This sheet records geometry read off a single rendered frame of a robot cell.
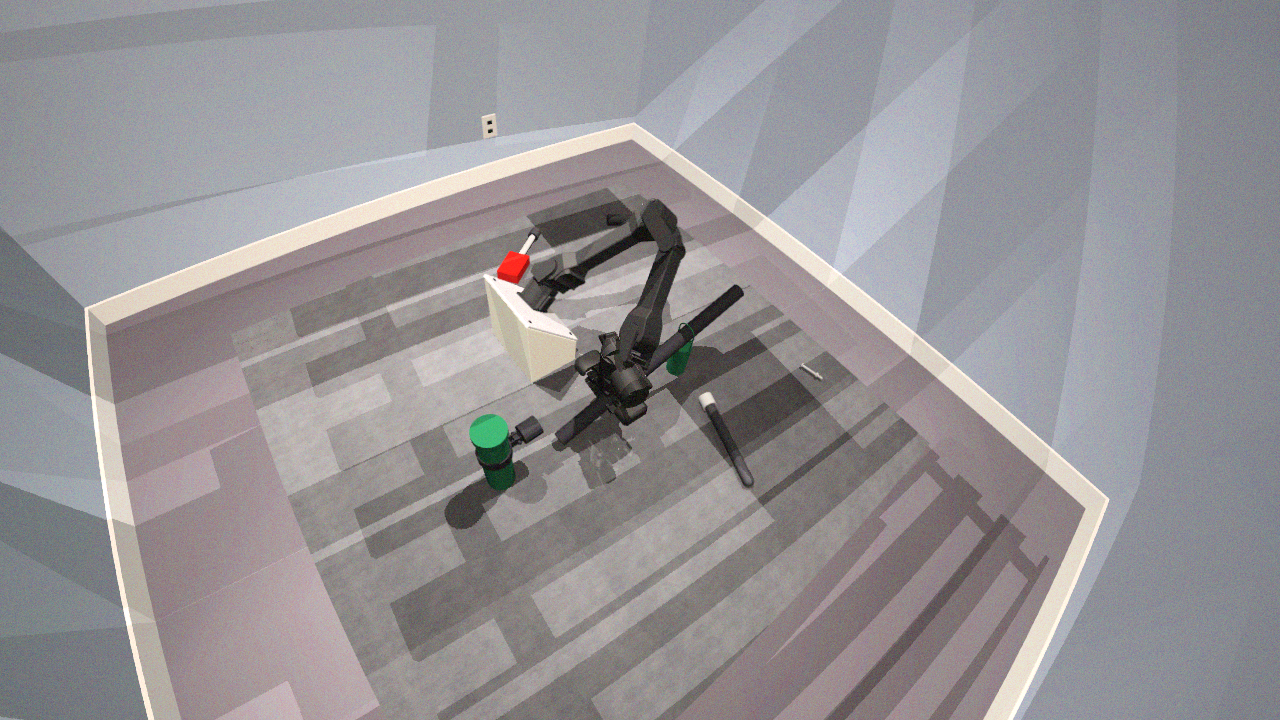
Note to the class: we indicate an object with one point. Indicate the green cylinder with thin rod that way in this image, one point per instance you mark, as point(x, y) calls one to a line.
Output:
point(676, 363)

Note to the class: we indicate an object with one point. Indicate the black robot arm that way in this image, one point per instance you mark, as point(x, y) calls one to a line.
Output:
point(641, 330)

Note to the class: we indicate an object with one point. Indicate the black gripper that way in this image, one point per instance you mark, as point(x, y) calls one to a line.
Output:
point(600, 384)

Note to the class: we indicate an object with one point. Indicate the green post with cap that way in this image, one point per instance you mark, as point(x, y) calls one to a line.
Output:
point(489, 434)

